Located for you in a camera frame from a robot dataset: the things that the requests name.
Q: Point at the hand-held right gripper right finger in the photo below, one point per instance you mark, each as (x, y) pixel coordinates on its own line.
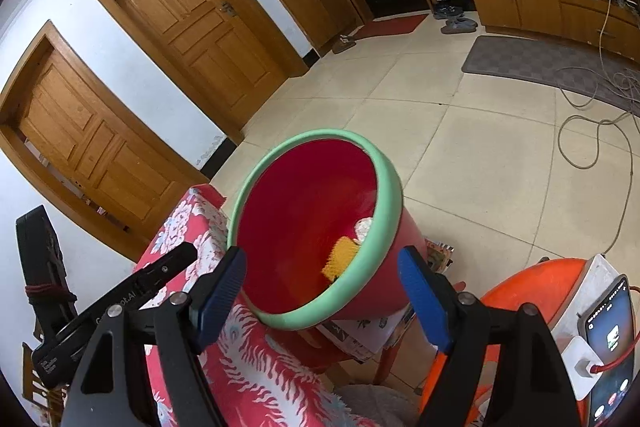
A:
(420, 302)

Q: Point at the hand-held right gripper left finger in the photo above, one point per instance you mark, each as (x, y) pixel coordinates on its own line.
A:
(220, 292)

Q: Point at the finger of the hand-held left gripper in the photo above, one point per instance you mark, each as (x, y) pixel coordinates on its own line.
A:
(160, 272)

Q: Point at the red basin with green rim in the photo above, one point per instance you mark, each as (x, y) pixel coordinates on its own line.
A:
(310, 207)

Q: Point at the wooden chair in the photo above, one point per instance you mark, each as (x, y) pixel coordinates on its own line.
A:
(40, 397)

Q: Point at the red floral blanket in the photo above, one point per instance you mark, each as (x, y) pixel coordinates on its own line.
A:
(260, 372)

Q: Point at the crumpled white paper ball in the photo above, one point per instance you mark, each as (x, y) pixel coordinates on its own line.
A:
(364, 229)

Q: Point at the orange plastic stool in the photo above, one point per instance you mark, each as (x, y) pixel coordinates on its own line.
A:
(520, 287)

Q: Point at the grey cushion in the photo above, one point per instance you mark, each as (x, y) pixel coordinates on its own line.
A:
(375, 407)

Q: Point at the wide wooden door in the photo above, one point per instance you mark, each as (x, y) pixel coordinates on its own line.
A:
(85, 142)

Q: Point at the white charger plug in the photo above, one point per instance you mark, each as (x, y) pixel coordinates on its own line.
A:
(577, 362)

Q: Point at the black smartphone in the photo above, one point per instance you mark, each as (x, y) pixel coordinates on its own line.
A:
(607, 347)

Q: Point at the grey floor mat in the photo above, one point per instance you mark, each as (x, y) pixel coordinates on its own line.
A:
(525, 59)

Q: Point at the brown slipper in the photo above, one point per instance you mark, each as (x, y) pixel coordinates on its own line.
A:
(344, 44)

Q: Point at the red doormat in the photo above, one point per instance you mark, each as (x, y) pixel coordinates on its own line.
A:
(392, 26)

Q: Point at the grey shoes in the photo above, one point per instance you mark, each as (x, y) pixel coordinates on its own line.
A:
(460, 26)

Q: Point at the dark shoes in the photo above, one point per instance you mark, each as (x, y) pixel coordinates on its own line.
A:
(447, 11)

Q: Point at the low wooden wall cabinet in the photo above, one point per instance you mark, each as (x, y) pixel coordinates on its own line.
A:
(320, 4)

